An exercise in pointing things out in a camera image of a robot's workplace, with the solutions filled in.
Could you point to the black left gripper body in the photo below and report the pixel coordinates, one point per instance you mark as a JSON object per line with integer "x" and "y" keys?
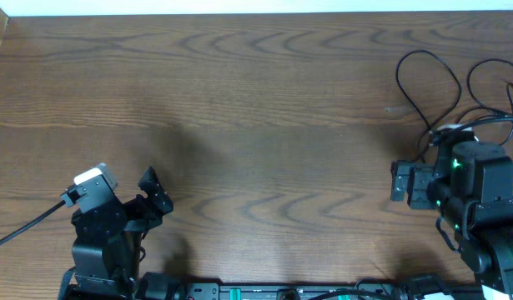
{"x": 143, "y": 215}

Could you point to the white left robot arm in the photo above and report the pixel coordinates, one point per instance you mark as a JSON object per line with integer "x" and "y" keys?
{"x": 108, "y": 248}

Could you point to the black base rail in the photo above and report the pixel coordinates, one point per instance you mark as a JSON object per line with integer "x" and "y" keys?
{"x": 425, "y": 286}

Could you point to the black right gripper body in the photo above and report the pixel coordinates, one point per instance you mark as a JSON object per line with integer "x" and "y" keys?
{"x": 421, "y": 175}

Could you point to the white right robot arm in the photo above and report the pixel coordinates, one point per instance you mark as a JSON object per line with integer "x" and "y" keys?
{"x": 471, "y": 187}

